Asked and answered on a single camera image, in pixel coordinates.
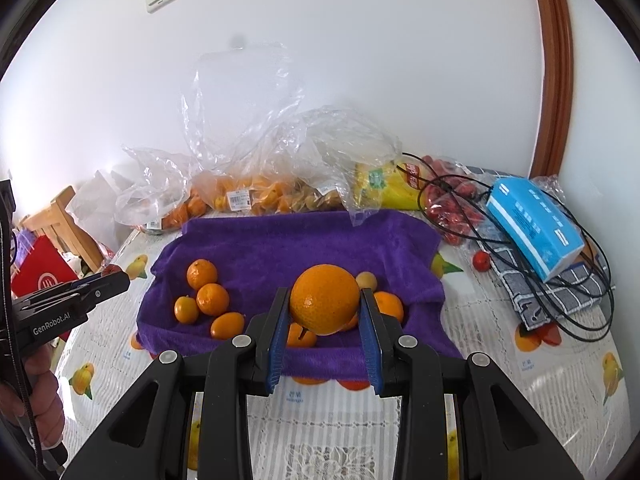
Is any red paper bag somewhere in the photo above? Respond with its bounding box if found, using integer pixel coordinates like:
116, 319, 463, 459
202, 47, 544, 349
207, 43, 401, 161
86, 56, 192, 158
11, 235, 80, 298

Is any blue tissue pack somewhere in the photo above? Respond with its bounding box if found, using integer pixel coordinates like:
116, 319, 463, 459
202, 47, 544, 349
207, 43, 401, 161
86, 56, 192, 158
486, 177, 586, 283

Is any purple towel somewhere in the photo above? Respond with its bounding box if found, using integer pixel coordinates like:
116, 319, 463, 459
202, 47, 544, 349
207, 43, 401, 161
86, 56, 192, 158
135, 210, 463, 381

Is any wooden chair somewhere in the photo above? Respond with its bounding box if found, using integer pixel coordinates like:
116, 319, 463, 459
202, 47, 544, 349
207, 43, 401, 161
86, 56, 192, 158
21, 186, 103, 273

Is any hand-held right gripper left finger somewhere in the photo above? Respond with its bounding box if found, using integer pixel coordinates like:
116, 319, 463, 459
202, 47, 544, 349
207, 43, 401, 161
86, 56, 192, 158
60, 287, 292, 480

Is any yellow packet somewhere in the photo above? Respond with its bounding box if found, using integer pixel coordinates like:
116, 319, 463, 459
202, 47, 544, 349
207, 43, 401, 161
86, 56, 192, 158
352, 159, 426, 211

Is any grey checked cloth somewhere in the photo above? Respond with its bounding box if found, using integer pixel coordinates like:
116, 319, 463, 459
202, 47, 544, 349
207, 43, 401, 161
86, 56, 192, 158
492, 255, 608, 332

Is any fruit print tablecloth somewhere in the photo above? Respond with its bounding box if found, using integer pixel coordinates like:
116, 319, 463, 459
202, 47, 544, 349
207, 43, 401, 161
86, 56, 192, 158
52, 210, 632, 480

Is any wooden door frame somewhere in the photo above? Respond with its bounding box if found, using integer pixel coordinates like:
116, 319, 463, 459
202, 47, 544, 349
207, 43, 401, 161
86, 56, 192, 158
526, 0, 575, 178

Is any person's left hand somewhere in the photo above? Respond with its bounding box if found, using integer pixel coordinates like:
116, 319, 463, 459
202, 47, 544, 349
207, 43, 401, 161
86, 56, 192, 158
22, 344, 67, 450

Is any large orange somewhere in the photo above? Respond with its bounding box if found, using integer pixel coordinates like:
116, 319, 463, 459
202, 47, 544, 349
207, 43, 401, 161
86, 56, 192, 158
290, 264, 361, 337

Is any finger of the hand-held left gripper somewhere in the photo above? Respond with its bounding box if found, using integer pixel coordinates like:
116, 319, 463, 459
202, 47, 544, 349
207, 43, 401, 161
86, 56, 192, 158
67, 271, 132, 307
37, 277, 109, 302

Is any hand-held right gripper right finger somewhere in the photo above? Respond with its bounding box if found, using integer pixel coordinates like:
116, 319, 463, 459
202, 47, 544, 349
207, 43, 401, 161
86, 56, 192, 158
360, 287, 586, 480

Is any clear bag of kumquats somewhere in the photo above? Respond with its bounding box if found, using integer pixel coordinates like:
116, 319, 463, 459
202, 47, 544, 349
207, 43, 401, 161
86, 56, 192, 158
181, 42, 306, 216

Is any white plastic bag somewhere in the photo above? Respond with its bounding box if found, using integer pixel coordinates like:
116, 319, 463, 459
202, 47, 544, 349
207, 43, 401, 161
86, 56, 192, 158
65, 170, 123, 241

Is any clear bag of red tomatoes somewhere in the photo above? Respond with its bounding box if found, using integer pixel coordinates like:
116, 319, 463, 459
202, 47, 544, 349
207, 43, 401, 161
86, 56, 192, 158
419, 155, 501, 247

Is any clear bag of tangerines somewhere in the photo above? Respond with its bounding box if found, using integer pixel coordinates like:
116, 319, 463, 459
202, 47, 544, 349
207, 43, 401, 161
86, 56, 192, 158
115, 146, 213, 235

